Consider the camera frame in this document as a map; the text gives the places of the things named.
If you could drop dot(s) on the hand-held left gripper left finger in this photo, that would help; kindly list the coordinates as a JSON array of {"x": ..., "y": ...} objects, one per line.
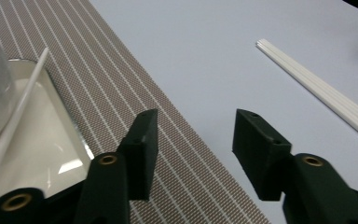
[{"x": 143, "y": 149}]

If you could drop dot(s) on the brown striped placemat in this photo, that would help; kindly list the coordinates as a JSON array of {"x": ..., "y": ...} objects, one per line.
[{"x": 121, "y": 77}]

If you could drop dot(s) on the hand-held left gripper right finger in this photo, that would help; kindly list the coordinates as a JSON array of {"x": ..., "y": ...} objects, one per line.
[{"x": 261, "y": 155}]

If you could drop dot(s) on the white chopstick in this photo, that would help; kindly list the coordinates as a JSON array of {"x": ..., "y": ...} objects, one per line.
[
  {"x": 323, "y": 99},
  {"x": 323, "y": 87},
  {"x": 18, "y": 109},
  {"x": 323, "y": 81},
  {"x": 323, "y": 93}
]

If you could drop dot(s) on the white square plate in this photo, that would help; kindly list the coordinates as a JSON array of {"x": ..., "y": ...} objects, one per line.
[{"x": 43, "y": 140}]

